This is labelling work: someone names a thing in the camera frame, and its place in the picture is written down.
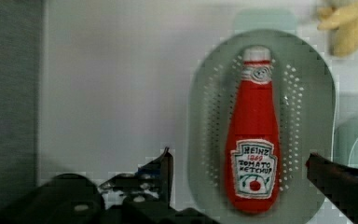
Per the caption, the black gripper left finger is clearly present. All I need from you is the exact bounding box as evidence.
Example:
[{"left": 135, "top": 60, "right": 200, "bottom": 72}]
[{"left": 98, "top": 147, "right": 173, "bottom": 208}]

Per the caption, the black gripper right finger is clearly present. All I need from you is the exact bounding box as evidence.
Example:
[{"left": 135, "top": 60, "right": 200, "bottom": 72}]
[{"left": 305, "top": 153, "right": 358, "bottom": 224}]

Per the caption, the red felt ketchup bottle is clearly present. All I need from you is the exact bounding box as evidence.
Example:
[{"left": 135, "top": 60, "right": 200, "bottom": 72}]
[{"left": 224, "top": 46, "right": 281, "bottom": 215}]

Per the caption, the yellow felt banana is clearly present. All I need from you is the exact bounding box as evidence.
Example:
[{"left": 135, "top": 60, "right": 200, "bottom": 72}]
[{"left": 317, "top": 0, "right": 358, "bottom": 57}]

